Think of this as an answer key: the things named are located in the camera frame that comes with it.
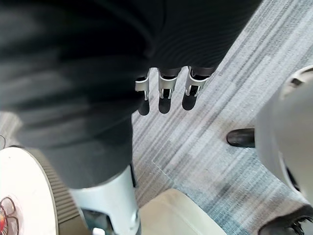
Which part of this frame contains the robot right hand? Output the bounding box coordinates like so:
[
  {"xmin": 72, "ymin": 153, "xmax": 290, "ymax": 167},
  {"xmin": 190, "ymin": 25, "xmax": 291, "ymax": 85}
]
[{"xmin": 0, "ymin": 0, "xmax": 264, "ymax": 235}]

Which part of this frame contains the round white ribbed-edge table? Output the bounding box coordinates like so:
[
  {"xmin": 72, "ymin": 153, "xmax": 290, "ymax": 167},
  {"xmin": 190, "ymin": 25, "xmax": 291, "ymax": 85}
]
[{"xmin": 0, "ymin": 144, "xmax": 92, "ymax": 235}]

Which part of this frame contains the beige cushion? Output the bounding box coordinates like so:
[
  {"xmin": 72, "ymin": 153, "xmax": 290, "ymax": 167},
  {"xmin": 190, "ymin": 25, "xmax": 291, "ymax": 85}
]
[{"xmin": 138, "ymin": 188, "xmax": 222, "ymax": 235}]

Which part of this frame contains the robot dark foot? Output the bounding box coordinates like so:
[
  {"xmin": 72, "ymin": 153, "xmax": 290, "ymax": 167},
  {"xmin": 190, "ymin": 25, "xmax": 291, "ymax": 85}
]
[{"xmin": 226, "ymin": 128, "xmax": 256, "ymax": 149}]

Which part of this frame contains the red wire ornament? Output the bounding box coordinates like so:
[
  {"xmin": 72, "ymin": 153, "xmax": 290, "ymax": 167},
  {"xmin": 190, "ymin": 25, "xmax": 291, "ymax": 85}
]
[{"xmin": 0, "ymin": 195, "xmax": 18, "ymax": 231}]

